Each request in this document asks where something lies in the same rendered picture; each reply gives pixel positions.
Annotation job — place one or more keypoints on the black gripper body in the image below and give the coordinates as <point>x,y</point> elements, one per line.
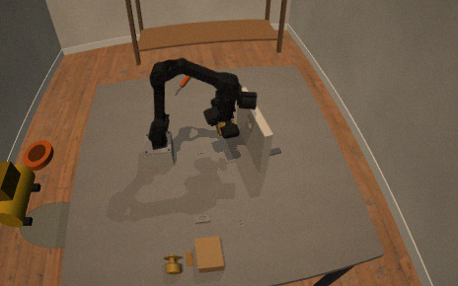
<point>231,129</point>

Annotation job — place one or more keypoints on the brass door knob with spindle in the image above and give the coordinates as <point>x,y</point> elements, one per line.
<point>221,124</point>

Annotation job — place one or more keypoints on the orange-handled screwdriver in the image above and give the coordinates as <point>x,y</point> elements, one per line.
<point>184,81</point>

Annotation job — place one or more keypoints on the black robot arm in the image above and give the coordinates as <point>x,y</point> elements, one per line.
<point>225,83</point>

